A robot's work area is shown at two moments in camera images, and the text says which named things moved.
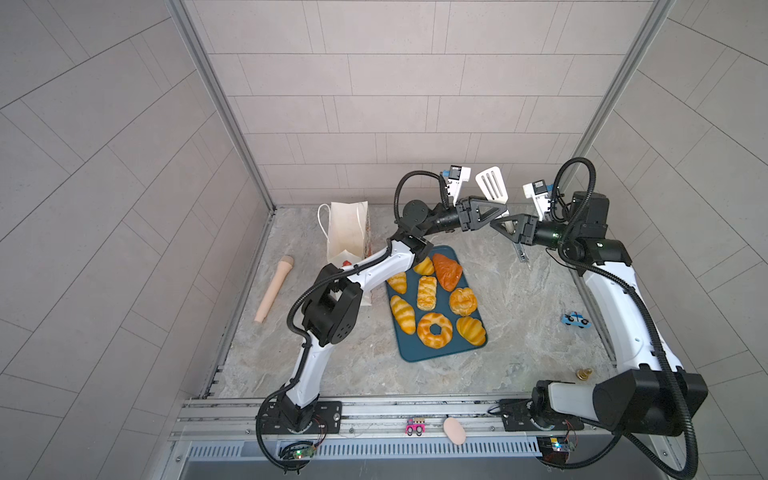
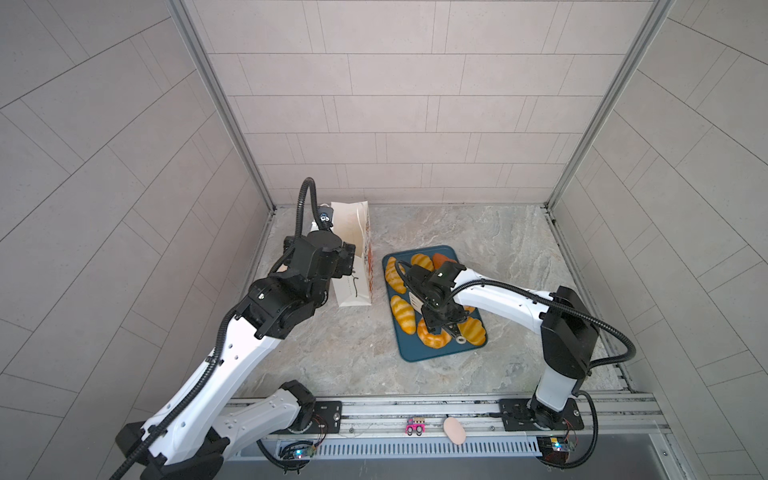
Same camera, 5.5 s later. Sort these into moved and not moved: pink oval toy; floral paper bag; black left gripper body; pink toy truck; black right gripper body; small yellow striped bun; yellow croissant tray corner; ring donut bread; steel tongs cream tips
Moved: steel tongs cream tips; black left gripper body; black right gripper body
Not moved: ring donut bread; small yellow striped bun; yellow croissant tray corner; floral paper bag; pink toy truck; pink oval toy
